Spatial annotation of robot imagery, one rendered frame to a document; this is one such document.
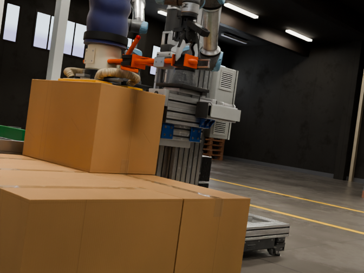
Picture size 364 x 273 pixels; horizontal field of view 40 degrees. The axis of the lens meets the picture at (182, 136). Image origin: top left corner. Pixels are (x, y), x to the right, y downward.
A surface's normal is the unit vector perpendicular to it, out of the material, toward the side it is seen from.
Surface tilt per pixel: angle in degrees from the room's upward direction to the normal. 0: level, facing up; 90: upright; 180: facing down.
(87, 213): 90
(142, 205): 90
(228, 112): 90
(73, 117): 90
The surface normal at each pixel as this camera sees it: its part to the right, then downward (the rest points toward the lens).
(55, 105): -0.68, -0.08
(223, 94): 0.70, 0.11
